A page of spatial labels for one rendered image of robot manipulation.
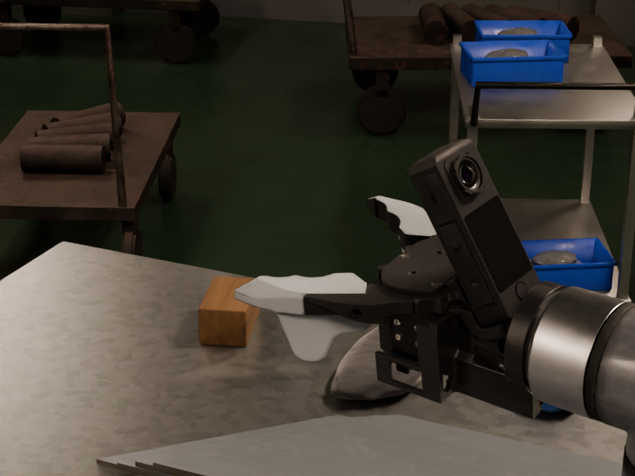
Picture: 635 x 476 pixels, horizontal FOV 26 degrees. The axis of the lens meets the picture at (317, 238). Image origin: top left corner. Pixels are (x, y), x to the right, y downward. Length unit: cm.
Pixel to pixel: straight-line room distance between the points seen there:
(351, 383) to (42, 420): 35
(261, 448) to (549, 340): 66
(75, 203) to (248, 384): 270
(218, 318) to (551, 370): 90
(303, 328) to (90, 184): 354
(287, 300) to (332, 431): 60
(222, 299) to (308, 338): 80
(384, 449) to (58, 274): 65
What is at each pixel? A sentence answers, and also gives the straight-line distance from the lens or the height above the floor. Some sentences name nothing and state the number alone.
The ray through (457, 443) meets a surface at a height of 107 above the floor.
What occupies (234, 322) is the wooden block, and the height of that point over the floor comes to 108.
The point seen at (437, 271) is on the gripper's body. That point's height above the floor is 146.
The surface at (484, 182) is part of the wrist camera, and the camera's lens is 87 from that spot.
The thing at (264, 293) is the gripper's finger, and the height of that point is 145.
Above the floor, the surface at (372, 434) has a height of 107.
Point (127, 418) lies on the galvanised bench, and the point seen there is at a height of 105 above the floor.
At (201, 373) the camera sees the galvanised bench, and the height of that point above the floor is 105.
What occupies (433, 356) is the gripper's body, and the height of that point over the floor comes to 142.
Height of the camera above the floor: 183
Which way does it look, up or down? 23 degrees down
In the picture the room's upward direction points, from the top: straight up
